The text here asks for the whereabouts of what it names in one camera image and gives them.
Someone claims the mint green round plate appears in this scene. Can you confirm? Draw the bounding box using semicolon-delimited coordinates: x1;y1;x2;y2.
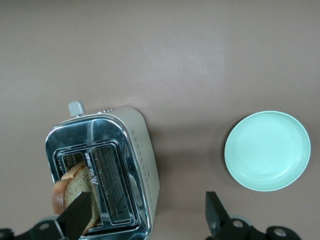
223;110;312;193

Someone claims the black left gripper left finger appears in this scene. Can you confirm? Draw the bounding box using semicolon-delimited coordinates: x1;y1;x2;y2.
0;191;92;240

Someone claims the beige chrome toaster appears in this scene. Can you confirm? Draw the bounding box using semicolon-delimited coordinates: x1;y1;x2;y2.
44;100;161;240

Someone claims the brown bread slice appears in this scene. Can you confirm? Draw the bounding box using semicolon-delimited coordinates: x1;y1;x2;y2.
51;159;104;236

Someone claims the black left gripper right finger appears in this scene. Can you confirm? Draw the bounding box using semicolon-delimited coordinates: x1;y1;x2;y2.
204;191;301;240

